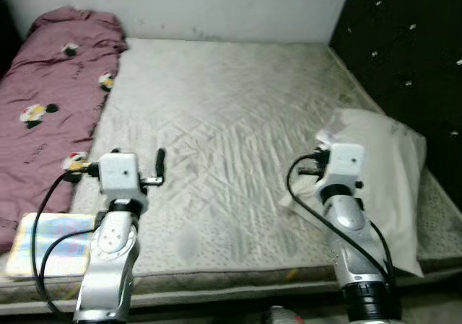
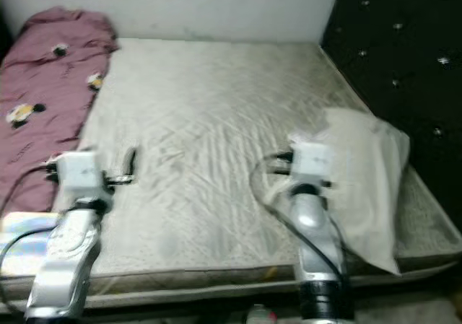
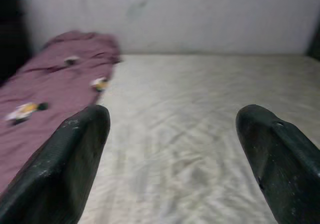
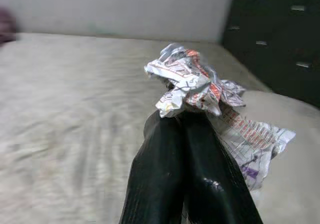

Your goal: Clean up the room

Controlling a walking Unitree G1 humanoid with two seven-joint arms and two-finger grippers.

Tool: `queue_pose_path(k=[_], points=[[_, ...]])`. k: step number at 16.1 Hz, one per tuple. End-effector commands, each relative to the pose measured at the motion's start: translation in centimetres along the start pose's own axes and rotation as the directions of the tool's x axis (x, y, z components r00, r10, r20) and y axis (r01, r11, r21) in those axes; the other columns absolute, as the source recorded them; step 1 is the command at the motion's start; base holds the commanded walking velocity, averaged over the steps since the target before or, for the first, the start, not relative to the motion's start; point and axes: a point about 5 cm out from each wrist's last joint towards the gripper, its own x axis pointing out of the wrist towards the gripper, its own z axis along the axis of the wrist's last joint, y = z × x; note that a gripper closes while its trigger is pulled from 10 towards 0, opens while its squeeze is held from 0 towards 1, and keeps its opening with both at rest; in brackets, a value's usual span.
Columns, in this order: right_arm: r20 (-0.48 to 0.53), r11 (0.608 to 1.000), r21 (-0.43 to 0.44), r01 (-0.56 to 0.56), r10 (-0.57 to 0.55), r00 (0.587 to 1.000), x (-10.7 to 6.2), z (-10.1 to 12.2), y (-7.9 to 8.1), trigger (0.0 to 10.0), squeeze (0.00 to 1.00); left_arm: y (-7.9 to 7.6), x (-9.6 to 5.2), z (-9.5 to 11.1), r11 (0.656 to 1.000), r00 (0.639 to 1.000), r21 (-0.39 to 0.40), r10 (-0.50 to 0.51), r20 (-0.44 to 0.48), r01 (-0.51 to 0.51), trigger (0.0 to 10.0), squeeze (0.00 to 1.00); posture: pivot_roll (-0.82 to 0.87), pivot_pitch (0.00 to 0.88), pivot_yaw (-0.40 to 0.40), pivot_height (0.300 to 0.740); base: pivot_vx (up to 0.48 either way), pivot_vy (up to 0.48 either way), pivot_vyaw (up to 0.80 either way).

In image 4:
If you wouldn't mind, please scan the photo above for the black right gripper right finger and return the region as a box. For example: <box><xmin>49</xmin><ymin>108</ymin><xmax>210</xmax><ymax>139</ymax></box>
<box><xmin>179</xmin><ymin>109</ymin><xmax>264</xmax><ymax>224</ymax></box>

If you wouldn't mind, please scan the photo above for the printed paper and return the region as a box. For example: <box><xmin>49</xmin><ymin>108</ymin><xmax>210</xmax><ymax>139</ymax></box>
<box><xmin>143</xmin><ymin>42</ymin><xmax>297</xmax><ymax>191</ymax></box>

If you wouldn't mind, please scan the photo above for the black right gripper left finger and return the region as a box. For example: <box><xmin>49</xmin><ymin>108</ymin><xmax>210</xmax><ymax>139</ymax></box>
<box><xmin>119</xmin><ymin>110</ymin><xmax>188</xmax><ymax>224</ymax></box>

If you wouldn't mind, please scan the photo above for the beige quilted mattress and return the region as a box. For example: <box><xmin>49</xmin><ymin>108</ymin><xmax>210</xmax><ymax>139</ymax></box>
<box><xmin>0</xmin><ymin>31</ymin><xmax>275</xmax><ymax>224</ymax></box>

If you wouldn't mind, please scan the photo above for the black tufted headboard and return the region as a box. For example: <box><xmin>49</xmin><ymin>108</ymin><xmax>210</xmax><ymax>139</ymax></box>
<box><xmin>221</xmin><ymin>0</ymin><xmax>320</xmax><ymax>110</ymax></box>

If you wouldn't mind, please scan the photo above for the mauve cartoon print blanket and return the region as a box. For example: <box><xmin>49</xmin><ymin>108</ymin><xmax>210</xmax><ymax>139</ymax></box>
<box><xmin>0</xmin><ymin>6</ymin><xmax>18</xmax><ymax>45</ymax></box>

